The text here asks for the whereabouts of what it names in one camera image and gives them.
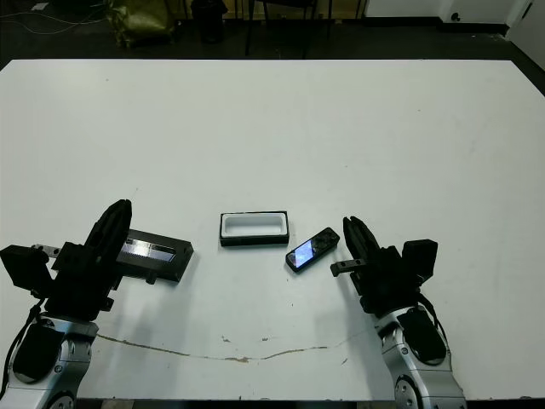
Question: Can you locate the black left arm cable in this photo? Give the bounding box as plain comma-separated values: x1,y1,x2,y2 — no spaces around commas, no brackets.
0,296,49,397

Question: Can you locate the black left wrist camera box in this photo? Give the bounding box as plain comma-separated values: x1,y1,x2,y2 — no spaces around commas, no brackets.
0,245,55,296

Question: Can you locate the black box base white insert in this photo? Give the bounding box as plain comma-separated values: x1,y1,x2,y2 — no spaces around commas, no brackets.
220,210,291,247

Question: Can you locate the black waste bin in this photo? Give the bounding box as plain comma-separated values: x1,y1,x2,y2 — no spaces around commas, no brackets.
189,0,226,43

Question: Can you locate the black metal chair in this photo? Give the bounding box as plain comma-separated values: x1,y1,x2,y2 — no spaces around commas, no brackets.
244,0,336,60

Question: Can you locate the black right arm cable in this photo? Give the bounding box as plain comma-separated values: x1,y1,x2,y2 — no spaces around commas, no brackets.
419,289,449,344

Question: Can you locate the black box lid with window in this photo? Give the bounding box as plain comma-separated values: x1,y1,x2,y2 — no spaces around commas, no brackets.
117,228,196,285

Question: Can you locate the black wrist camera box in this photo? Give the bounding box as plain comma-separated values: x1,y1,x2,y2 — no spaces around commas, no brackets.
402,239,439,282
0,245,55,296

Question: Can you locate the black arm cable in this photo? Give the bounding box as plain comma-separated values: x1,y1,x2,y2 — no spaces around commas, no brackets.
0,296,49,397
419,289,449,344

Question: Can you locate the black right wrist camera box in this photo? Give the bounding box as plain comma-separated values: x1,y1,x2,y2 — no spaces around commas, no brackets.
402,239,439,282

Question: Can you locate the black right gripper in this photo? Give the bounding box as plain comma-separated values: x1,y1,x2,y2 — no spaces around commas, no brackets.
330,216,427,316

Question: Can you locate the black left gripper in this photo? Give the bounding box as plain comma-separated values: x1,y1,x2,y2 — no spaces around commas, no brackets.
29,198,157,325

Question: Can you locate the thin white floor cable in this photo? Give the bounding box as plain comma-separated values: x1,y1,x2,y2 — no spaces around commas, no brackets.
0,7,114,34

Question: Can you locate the crumpled plastic bag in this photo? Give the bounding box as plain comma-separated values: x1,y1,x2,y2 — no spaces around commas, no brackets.
105,3,178,49

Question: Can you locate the black handheld camera with screen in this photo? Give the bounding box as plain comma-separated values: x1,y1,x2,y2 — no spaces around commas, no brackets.
284,227,341,274

